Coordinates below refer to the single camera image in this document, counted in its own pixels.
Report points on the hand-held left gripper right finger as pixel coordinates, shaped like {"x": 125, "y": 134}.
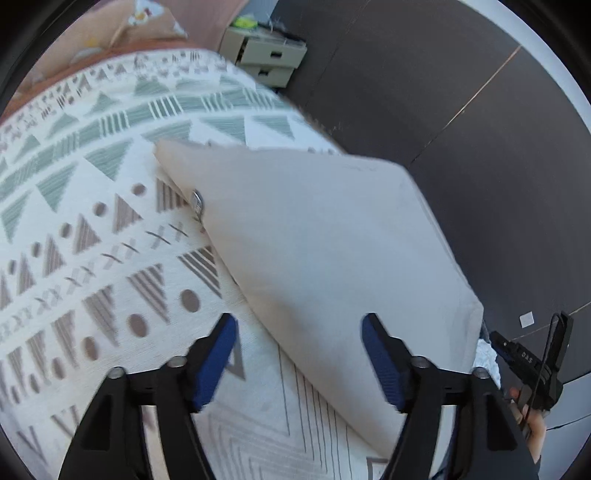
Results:
{"x": 383, "y": 364}

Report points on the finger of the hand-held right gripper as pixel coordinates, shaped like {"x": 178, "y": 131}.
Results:
{"x": 512, "y": 353}

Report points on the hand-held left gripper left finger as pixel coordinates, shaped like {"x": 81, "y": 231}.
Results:
{"x": 214, "y": 364}

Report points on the beige jacket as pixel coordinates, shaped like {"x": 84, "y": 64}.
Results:
{"x": 323, "y": 254}

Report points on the person's right forearm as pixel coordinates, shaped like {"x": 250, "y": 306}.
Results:
{"x": 534, "y": 471}

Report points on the person's right hand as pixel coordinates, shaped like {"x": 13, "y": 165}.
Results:
{"x": 535, "y": 429}

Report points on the geometric patterned blanket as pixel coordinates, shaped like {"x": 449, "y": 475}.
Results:
{"x": 92, "y": 254}

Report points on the cream nightstand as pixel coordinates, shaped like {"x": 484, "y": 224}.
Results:
{"x": 263, "y": 55}

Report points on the rust orange bed sheet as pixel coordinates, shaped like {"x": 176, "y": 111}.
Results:
{"x": 152, "y": 45}

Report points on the small green item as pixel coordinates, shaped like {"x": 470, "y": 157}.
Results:
{"x": 244, "y": 21}

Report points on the peach plush pillow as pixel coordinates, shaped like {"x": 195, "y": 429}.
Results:
{"x": 138, "y": 23}

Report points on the white wall socket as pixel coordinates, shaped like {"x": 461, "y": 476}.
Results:
{"x": 527, "y": 319}

